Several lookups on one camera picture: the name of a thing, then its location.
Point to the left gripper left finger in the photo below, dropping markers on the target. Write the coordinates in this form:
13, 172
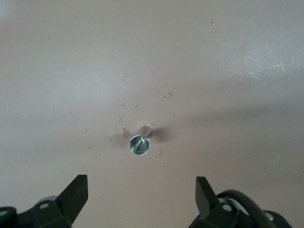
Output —
66, 204

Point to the steel double jigger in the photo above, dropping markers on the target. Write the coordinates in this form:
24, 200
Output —
140, 145

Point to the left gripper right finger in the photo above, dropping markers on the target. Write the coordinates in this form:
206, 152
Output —
206, 202

